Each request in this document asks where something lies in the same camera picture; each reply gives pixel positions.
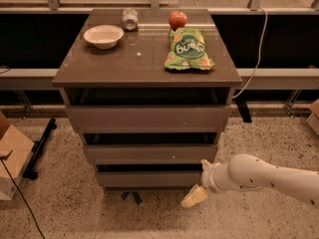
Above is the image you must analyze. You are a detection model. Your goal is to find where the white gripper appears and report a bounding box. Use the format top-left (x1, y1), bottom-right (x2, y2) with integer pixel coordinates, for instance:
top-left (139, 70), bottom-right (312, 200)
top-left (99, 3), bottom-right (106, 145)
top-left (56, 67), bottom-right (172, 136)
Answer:
top-left (181, 159), bottom-right (221, 208)

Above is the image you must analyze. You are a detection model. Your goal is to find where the grey bottom drawer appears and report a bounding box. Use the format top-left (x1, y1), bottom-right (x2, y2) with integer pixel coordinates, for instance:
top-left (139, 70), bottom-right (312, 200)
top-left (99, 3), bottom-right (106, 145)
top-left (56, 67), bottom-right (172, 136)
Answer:
top-left (96, 171), bottom-right (201, 188)

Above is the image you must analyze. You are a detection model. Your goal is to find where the grey drawer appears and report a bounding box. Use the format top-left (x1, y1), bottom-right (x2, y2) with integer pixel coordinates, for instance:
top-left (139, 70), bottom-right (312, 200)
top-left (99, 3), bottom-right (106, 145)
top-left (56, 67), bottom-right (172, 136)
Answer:
top-left (96, 171), bottom-right (201, 188)
top-left (84, 144), bottom-right (217, 164)
top-left (66, 106), bottom-right (230, 133)

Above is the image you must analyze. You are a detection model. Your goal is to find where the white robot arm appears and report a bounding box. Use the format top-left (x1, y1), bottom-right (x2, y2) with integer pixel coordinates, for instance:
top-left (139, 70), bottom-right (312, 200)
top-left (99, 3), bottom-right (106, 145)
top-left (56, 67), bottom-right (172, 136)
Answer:
top-left (181, 154), bottom-right (319, 208)

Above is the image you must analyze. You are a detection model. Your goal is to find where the grey drawer cabinet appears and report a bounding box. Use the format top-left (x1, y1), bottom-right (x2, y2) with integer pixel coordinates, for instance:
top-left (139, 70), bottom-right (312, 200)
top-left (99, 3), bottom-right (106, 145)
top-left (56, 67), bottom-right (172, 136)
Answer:
top-left (53, 9), bottom-right (241, 191)

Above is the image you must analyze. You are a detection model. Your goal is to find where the grey middle drawer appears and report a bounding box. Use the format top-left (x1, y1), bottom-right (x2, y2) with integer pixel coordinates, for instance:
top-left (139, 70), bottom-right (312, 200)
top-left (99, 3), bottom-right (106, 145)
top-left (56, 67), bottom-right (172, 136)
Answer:
top-left (84, 144), bottom-right (217, 164)

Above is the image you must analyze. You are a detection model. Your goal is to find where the grey top drawer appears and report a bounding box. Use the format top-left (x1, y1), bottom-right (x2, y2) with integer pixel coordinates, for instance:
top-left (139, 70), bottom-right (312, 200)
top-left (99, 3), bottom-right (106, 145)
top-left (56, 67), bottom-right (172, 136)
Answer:
top-left (66, 106), bottom-right (230, 133)

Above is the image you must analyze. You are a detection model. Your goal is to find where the black cabinet foot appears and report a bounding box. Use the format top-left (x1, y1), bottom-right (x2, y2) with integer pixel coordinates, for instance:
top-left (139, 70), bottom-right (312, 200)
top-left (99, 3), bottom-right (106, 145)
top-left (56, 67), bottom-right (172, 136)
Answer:
top-left (120, 191), bottom-right (144, 207)

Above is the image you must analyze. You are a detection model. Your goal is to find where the black stand leg right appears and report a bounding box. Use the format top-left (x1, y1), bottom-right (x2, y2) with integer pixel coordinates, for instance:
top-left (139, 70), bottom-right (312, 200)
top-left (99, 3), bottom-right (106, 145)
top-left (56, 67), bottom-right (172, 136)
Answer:
top-left (234, 93), bottom-right (252, 122)

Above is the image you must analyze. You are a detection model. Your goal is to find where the black stand leg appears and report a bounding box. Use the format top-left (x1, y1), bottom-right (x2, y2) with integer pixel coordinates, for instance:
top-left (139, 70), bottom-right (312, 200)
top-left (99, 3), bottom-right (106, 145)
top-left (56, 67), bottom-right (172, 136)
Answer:
top-left (234, 93), bottom-right (252, 122)
top-left (23, 119), bottom-right (57, 180)

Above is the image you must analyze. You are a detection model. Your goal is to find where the cardboard box right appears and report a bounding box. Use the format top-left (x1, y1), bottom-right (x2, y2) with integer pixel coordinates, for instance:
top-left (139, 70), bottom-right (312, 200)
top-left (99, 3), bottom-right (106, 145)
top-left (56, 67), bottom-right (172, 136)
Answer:
top-left (306, 99), bottom-right (319, 135)

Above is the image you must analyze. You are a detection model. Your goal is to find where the cardboard box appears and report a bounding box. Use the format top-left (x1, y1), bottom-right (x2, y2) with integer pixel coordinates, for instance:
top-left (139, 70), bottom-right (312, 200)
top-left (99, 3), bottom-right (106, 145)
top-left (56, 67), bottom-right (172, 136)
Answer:
top-left (0, 112), bottom-right (34, 200)
top-left (306, 99), bottom-right (319, 135)

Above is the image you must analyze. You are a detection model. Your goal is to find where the green chip bag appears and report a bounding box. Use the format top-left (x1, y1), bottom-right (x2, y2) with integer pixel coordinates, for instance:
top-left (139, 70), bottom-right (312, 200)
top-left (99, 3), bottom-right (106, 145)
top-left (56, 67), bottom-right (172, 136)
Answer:
top-left (164, 28), bottom-right (215, 71)

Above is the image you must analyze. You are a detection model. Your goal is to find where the red apple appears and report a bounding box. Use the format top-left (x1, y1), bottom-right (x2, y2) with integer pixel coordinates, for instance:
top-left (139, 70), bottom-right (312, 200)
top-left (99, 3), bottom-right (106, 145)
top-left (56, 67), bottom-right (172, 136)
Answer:
top-left (168, 11), bottom-right (187, 30)

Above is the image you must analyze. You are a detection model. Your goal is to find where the white paper bowl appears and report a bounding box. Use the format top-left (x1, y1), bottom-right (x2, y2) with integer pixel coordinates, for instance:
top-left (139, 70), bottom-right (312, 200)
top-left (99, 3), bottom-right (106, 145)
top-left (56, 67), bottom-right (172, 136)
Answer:
top-left (84, 25), bottom-right (124, 49)

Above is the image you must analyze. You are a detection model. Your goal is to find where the black stand leg left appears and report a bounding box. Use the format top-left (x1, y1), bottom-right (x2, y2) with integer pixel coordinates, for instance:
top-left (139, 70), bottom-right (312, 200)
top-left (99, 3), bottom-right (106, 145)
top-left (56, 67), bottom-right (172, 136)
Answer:
top-left (23, 119), bottom-right (57, 180)

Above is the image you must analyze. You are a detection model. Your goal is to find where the silver soda can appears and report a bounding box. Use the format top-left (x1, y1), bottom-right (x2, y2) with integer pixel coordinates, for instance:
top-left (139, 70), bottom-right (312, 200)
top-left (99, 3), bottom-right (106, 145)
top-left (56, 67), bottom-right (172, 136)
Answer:
top-left (122, 8), bottom-right (139, 31)

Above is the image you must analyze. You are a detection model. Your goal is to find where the cardboard box left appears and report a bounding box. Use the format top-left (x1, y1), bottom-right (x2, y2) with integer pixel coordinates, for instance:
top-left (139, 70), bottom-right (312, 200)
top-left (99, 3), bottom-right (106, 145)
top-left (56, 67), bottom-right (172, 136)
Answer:
top-left (0, 112), bottom-right (34, 200)

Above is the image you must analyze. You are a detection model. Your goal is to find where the white cable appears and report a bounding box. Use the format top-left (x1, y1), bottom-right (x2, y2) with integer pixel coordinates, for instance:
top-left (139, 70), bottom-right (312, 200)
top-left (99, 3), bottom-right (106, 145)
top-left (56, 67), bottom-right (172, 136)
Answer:
top-left (231, 7), bottom-right (269, 101)

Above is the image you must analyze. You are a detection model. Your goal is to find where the black floor cable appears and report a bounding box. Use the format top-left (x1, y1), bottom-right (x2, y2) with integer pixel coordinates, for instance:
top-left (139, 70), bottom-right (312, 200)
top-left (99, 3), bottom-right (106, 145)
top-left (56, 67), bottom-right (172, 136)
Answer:
top-left (0, 157), bottom-right (47, 239)

